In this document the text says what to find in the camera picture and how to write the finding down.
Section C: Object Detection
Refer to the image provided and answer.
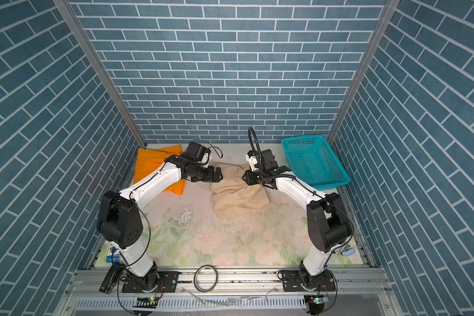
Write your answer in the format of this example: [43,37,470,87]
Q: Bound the small white blue box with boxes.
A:
[105,246,120,263]

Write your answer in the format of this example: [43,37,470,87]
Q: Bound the small blue white clip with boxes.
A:
[340,244,356,257]

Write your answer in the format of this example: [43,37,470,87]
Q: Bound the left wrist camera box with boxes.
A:
[182,141,211,166]

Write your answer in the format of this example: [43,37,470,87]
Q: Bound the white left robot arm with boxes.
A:
[96,155,223,277]

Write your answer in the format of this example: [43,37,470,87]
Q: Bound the black right arm cable loop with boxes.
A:
[248,127,262,167]

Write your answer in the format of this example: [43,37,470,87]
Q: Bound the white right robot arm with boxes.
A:
[242,167,354,277]

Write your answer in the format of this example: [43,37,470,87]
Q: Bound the coiled black cable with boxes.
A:
[193,264,219,293]

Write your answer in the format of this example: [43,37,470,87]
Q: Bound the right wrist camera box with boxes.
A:
[246,150,278,172]

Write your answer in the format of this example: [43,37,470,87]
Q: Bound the right aluminium corner post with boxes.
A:
[327,0,400,145]

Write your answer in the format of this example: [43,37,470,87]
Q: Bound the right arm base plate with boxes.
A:
[277,269,337,292]

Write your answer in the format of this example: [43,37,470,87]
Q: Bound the black device beside left base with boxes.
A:
[100,262,123,294]

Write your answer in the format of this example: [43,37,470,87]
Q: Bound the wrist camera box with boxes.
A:
[182,141,211,166]
[246,150,278,172]

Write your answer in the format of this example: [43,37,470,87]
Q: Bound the beige shorts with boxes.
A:
[211,166,270,218]

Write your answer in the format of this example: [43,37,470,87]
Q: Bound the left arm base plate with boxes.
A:
[120,271,180,294]

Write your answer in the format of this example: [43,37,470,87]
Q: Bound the aluminium front rail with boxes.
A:
[55,265,400,315]

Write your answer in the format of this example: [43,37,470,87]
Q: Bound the aluminium corner post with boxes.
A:
[53,0,147,149]
[327,0,400,145]

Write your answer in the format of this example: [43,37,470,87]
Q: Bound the orange shorts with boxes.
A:
[134,145,181,184]

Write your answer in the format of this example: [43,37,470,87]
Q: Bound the left aluminium corner post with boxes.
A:
[53,0,147,149]

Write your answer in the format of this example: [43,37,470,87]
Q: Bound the teal plastic basket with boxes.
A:
[281,135,350,191]

